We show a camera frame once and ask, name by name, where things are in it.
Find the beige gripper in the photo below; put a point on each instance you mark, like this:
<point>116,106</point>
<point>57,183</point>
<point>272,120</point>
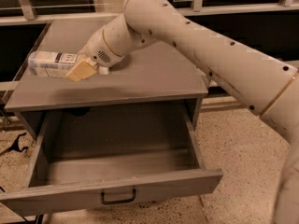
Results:
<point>99,52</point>

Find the clear plastic water bottle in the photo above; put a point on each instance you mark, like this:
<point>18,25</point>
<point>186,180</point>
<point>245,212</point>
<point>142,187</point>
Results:
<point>56,64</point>

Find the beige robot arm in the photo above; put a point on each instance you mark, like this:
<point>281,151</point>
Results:
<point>267,86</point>

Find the open grey top drawer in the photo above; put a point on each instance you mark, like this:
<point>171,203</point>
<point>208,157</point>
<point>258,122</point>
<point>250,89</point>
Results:
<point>149,147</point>

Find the grey metal cabinet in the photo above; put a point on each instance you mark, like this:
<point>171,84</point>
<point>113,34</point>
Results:
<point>155,73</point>

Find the metal window railing frame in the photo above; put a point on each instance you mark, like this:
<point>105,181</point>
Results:
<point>24,12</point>

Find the black drawer handle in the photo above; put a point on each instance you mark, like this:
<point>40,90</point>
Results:
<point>117,198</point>

